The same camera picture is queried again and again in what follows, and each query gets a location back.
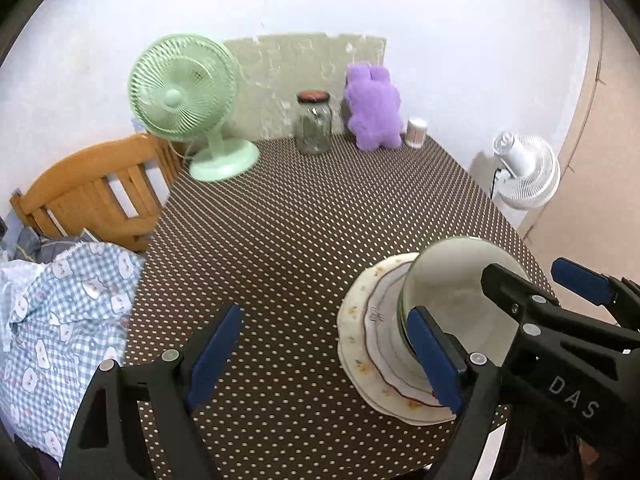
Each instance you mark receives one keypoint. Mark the large yellow flower plate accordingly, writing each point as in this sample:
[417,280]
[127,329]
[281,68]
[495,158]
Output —
[359,368]

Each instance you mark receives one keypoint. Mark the red pattern white plate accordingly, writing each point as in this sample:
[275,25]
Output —
[391,356]

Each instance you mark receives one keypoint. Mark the orange wooden chair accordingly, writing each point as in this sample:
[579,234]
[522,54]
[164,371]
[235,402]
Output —
[103,189]

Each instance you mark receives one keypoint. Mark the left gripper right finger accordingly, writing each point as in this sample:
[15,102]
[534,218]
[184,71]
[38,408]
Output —
[466,383]

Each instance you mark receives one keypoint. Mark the glass jar with dark lid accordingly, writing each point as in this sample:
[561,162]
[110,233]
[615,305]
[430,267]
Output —
[313,128]

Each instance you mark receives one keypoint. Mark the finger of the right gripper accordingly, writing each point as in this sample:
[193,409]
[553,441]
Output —
[525,302]
[619,296]

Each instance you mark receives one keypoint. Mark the purple plush toy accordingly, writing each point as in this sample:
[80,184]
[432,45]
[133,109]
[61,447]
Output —
[373,103]

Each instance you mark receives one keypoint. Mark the grey ceramic bowl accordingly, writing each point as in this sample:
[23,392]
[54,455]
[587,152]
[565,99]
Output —
[445,278]

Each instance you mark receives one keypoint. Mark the blue checkered cloth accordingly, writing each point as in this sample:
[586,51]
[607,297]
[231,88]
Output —
[59,321]

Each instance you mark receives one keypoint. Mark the brown polka dot tablecloth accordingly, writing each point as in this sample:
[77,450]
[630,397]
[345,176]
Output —
[285,241]

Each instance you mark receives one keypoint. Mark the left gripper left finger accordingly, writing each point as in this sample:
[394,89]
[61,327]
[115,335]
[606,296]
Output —
[107,440]

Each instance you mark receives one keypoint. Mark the green desk fan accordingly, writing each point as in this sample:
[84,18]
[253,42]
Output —
[184,87]

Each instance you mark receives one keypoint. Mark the grey dark cloth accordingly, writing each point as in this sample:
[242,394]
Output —
[28,245]

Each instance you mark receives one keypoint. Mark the green elephant pattern cloth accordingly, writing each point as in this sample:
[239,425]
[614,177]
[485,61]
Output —
[275,68]

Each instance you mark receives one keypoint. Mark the white clip fan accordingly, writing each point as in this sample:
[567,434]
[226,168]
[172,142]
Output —
[529,173]

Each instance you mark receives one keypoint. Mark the toothpick container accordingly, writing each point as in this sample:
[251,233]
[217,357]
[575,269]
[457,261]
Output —
[416,132]

